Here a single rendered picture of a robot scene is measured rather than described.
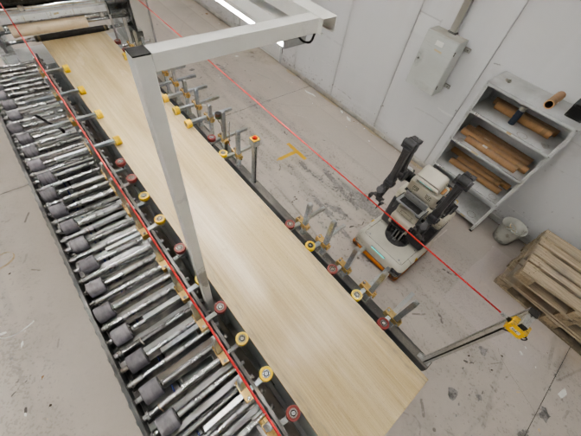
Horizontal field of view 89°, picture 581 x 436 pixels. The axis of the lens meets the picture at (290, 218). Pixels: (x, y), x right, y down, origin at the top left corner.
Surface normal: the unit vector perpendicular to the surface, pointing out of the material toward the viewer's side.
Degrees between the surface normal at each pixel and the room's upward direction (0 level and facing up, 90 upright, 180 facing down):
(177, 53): 90
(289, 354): 0
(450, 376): 0
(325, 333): 0
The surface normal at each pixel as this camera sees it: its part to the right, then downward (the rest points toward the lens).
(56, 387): 0.11, -0.59
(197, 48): 0.63, 0.66
